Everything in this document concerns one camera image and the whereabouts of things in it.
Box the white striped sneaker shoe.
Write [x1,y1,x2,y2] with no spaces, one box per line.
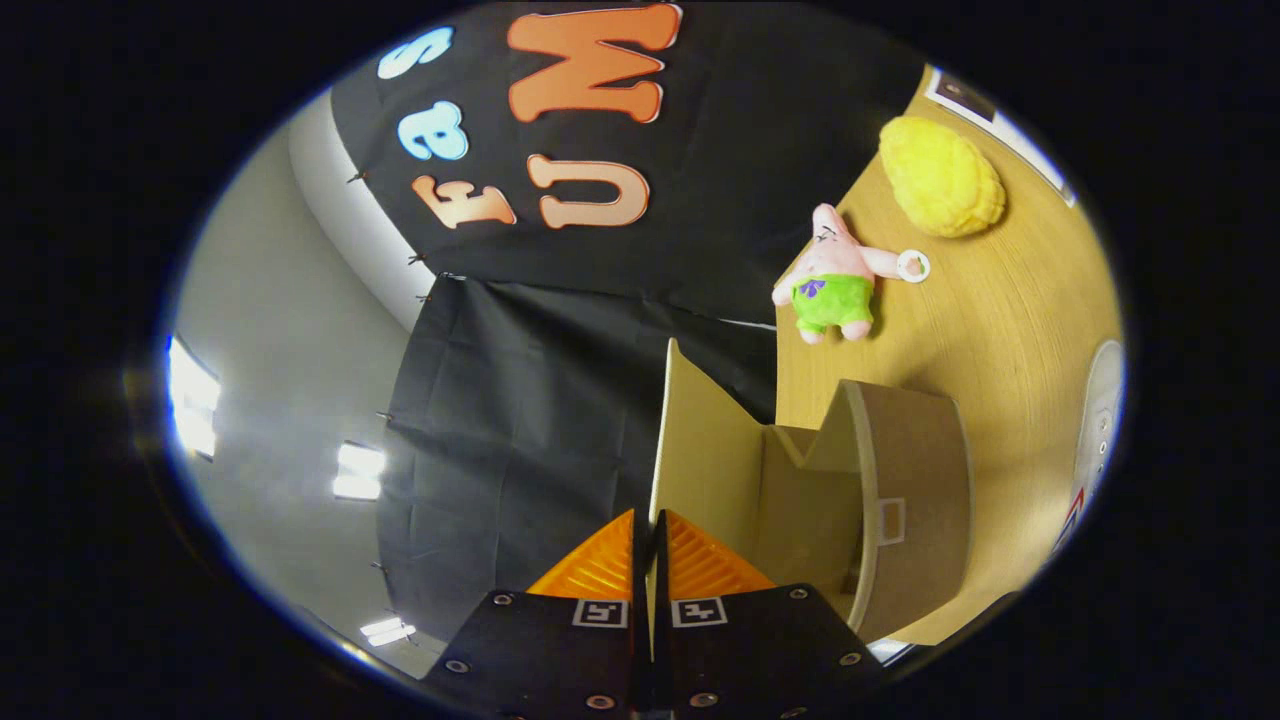
[1050,340,1127,557]

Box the black backdrop cloth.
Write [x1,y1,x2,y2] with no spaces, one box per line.
[330,0,926,641]

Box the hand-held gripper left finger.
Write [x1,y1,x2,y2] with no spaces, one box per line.
[420,508,651,717]

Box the yellow round plush toy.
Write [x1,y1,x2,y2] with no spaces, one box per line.
[878,115,1008,239]

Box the beige cardboard storage box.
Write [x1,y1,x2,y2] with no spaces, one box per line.
[648,338,973,646]

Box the white portrait cover book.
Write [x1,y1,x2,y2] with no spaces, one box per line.
[925,65,1078,208]

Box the pink starfish plush toy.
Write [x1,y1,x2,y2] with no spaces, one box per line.
[772,203,932,346]

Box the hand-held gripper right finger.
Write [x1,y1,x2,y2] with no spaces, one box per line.
[652,508,887,717]

